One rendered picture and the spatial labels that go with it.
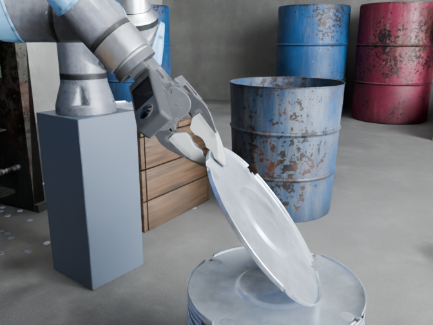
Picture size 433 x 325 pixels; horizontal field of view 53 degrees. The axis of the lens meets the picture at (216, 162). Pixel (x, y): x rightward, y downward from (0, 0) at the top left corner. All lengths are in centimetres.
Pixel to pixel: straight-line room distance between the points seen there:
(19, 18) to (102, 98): 38
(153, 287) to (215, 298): 50
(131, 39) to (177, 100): 11
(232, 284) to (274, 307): 9
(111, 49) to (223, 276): 42
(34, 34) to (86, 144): 36
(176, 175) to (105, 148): 49
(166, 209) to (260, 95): 51
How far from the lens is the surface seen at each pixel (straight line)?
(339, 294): 76
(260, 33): 445
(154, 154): 146
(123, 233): 123
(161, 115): 58
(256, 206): 69
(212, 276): 78
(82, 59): 112
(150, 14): 110
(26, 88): 171
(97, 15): 67
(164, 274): 127
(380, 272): 135
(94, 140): 110
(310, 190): 157
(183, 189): 162
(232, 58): 457
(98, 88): 113
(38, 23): 80
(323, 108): 151
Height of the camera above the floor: 63
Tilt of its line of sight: 16 degrees down
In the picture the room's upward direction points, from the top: straight up
